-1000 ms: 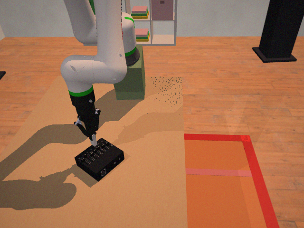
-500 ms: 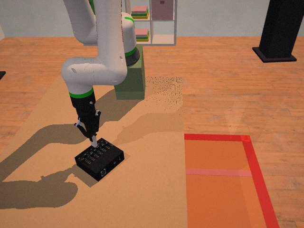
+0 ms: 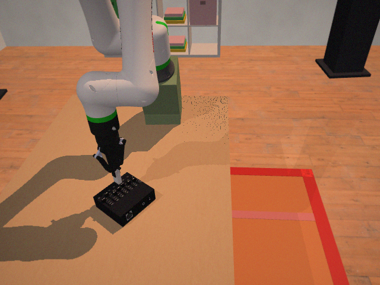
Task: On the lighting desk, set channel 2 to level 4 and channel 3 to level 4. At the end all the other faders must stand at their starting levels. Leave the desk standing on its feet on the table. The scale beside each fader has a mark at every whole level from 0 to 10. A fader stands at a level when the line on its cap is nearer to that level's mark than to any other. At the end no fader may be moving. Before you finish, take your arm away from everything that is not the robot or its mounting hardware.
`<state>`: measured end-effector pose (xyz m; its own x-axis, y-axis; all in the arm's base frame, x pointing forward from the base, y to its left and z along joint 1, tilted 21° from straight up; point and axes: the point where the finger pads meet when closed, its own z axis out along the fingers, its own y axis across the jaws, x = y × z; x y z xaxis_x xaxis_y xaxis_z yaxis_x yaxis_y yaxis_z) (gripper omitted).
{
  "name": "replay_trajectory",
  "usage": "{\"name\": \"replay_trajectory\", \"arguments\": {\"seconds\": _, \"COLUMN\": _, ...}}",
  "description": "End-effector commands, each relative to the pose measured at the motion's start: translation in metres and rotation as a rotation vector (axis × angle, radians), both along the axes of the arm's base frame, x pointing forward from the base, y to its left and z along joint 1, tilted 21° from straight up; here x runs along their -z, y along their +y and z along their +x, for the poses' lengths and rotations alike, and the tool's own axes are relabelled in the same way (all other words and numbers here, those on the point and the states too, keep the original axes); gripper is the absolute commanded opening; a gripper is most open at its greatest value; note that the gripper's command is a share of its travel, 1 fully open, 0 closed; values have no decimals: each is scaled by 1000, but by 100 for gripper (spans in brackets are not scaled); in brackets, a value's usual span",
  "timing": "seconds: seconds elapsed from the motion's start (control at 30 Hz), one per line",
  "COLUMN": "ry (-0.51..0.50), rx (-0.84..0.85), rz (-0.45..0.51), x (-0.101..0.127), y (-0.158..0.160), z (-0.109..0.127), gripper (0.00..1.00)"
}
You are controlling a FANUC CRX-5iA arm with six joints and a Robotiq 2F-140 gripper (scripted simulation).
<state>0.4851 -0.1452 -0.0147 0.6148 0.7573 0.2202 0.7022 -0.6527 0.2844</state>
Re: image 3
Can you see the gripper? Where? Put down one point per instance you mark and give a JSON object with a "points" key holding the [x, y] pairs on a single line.
{"points": [[114, 154]]}

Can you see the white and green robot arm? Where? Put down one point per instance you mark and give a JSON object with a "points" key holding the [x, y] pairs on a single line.
{"points": [[143, 41]]}

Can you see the black lighting desk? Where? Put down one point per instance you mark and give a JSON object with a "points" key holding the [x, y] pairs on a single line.
{"points": [[124, 201]]}

